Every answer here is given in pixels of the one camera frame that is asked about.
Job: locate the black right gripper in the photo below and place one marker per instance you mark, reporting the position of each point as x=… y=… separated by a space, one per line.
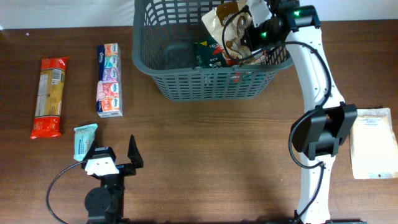
x=252 y=40

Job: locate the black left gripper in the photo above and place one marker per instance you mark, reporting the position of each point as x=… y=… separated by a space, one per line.
x=130 y=169

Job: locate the brown chocolate snack pouch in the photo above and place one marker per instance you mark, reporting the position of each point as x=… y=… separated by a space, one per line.
x=226 y=24

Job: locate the green instant coffee bag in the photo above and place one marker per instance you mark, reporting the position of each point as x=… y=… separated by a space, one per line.
x=210 y=54

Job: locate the beige kraft paper pouch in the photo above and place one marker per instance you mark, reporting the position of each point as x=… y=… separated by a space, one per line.
x=373 y=145

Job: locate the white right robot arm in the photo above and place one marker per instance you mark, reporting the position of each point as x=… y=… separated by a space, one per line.
x=327 y=120

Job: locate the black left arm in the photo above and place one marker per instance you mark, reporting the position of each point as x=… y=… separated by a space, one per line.
x=105 y=204

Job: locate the colourful tissue pack bundle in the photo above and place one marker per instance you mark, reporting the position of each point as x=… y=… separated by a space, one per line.
x=109 y=101

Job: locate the light teal wipes packet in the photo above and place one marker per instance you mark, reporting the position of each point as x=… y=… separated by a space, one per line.
x=84 y=137

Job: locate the red orange pasta package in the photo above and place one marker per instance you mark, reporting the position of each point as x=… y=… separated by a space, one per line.
x=49 y=98

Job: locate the grey plastic lattice basket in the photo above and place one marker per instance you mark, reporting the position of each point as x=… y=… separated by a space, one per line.
x=164 y=35

